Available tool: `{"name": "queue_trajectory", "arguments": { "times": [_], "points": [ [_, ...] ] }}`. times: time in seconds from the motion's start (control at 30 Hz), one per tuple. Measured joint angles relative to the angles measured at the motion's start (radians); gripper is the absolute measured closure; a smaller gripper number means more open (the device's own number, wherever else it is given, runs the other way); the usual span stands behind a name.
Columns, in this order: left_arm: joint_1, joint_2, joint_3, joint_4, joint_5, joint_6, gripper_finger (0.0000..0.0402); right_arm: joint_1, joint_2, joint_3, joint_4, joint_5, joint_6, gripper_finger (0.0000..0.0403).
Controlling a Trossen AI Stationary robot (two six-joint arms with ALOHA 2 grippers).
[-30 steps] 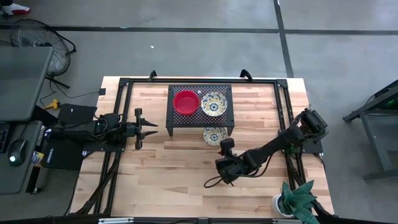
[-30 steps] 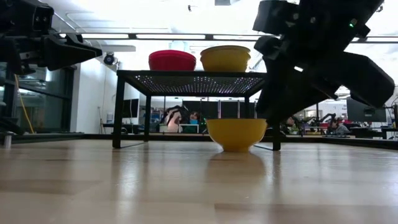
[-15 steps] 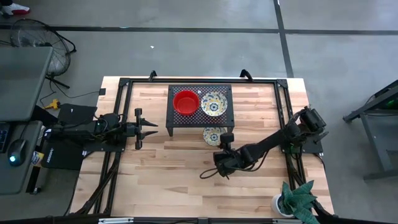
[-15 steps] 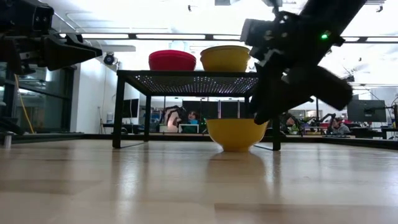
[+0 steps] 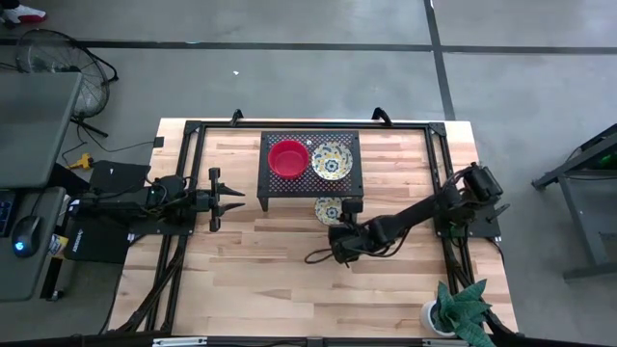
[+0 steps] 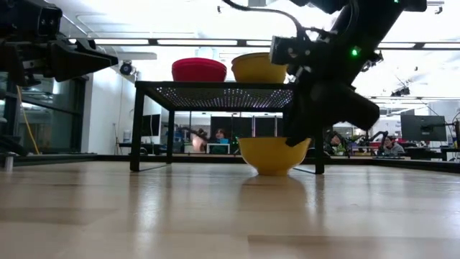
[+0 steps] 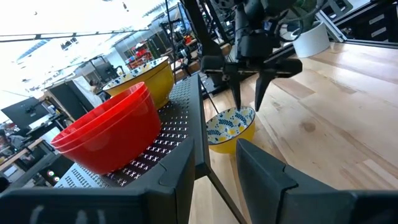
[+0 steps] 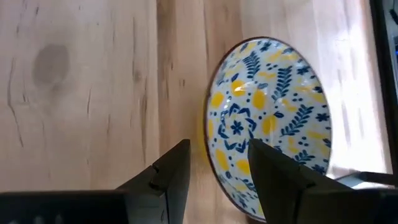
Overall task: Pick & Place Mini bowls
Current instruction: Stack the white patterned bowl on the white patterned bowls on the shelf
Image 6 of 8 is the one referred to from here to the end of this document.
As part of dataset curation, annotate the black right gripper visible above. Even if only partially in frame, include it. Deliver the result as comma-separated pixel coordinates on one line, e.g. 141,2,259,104
285,66,381,147

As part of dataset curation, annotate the white framed screen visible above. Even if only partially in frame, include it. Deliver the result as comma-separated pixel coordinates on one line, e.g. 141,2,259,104
206,142,231,155

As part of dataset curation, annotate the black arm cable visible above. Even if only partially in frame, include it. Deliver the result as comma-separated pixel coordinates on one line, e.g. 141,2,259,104
221,0,308,40

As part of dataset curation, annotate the white cylindrical post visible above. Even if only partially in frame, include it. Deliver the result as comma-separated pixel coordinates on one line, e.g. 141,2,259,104
3,152,16,172

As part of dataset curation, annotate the dark background desk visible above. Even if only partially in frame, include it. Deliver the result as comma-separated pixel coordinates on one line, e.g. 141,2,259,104
404,145,460,163
117,142,173,155

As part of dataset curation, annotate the black desk monitor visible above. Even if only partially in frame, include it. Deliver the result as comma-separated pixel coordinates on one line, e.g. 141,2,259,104
400,114,448,142

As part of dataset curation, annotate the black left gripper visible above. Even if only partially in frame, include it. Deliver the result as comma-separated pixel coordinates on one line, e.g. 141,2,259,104
0,37,119,87

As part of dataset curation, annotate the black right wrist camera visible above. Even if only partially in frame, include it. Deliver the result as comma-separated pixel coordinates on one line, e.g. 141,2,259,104
269,35,314,68

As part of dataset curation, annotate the yellow floral patterned bowl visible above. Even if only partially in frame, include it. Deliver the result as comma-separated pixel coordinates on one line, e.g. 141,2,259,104
231,52,288,84
237,136,312,177

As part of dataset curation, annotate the overhead light bar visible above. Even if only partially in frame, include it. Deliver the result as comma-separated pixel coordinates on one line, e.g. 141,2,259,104
68,37,460,50

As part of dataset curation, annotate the black round ceiling camera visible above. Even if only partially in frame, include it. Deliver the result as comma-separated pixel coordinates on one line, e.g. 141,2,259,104
119,60,137,76

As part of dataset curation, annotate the yellow hose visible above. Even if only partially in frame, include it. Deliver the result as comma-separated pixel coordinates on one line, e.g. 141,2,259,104
16,85,41,155

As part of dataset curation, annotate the black background station frame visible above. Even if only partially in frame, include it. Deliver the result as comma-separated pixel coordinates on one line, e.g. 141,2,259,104
368,95,460,109

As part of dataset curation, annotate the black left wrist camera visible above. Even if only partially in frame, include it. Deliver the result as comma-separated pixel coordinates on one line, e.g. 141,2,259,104
35,5,64,37

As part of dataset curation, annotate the person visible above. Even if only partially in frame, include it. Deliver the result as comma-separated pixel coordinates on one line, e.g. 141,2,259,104
214,127,231,145
381,135,406,157

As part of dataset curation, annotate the black table edge rail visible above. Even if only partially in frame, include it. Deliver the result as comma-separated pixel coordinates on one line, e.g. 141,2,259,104
0,153,460,173

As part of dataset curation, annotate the black wall screen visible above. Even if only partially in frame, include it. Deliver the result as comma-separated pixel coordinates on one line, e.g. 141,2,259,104
139,114,162,137

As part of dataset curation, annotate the black perforated metal shelf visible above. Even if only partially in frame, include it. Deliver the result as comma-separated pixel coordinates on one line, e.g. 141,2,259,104
129,81,326,176

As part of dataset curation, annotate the black mounted camera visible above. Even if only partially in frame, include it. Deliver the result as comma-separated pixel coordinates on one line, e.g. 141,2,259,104
361,50,385,73
390,86,411,98

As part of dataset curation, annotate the black partition panel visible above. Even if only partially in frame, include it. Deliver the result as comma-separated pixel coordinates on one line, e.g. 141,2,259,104
210,115,285,138

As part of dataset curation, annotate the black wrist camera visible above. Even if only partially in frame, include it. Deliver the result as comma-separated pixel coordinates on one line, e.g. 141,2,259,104
35,5,64,37
269,35,314,68

